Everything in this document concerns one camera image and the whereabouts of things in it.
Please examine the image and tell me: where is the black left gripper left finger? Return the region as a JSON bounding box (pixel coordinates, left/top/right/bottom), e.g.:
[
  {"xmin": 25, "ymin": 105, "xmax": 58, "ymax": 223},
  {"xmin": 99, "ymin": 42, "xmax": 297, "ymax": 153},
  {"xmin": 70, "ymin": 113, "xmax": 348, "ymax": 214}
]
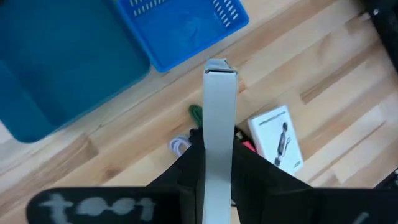
[{"xmin": 146, "ymin": 141, "xmax": 205, "ymax": 224}]

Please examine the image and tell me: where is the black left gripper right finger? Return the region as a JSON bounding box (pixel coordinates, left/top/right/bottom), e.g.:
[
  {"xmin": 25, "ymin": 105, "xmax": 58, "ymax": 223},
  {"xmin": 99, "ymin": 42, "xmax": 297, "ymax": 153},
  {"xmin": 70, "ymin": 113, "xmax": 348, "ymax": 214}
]
[{"xmin": 231, "ymin": 141, "xmax": 324, "ymax": 224}]

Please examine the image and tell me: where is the lavender white cable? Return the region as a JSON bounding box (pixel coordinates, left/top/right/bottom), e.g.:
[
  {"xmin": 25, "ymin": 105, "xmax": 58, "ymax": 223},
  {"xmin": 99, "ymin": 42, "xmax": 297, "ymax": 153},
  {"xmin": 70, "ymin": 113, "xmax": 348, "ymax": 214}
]
[{"xmin": 169, "ymin": 134, "xmax": 192, "ymax": 158}]

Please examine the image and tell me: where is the black cable with red strap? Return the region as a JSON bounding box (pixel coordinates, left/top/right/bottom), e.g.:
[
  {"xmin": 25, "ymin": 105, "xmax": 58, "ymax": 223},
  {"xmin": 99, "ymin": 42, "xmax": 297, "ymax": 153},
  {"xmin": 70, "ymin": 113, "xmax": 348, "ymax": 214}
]
[{"xmin": 234, "ymin": 126, "xmax": 257, "ymax": 154}]

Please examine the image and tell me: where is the white card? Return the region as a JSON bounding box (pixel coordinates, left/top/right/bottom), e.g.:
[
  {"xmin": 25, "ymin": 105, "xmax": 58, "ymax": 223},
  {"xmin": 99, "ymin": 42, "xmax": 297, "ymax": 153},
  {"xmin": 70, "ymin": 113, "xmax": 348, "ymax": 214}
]
[{"xmin": 247, "ymin": 104, "xmax": 305, "ymax": 176}]

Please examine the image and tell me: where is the plain white box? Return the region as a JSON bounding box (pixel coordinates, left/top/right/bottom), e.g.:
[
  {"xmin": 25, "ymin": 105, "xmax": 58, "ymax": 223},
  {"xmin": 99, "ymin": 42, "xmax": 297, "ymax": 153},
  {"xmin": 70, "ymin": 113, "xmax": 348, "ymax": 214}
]
[{"xmin": 201, "ymin": 58, "xmax": 239, "ymax": 224}]

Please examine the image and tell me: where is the green braided cable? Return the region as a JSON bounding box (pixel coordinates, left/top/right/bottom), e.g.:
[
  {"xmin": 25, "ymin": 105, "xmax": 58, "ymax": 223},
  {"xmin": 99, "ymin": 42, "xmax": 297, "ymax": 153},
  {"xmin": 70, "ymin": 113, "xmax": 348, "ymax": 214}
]
[{"xmin": 188, "ymin": 104, "xmax": 204, "ymax": 129}]

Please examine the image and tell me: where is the teal plastic bin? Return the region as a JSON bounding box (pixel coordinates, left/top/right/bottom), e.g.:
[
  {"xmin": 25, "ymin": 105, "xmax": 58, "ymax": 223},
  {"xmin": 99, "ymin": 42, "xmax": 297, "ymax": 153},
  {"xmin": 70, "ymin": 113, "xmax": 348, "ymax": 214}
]
[{"xmin": 0, "ymin": 0, "xmax": 152, "ymax": 144}]

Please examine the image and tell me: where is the blue slotted plastic basket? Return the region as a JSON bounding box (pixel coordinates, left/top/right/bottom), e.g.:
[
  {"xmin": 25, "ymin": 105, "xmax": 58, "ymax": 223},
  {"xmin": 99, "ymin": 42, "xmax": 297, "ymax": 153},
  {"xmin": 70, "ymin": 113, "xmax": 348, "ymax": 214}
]
[{"xmin": 114, "ymin": 0, "xmax": 250, "ymax": 74}]

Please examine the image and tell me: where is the black aluminium table frame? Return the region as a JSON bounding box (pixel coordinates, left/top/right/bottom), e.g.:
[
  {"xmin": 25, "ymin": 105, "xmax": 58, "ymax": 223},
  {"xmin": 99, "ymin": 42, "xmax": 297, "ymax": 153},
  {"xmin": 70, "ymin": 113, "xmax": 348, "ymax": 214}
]
[{"xmin": 360, "ymin": 0, "xmax": 398, "ymax": 68}]

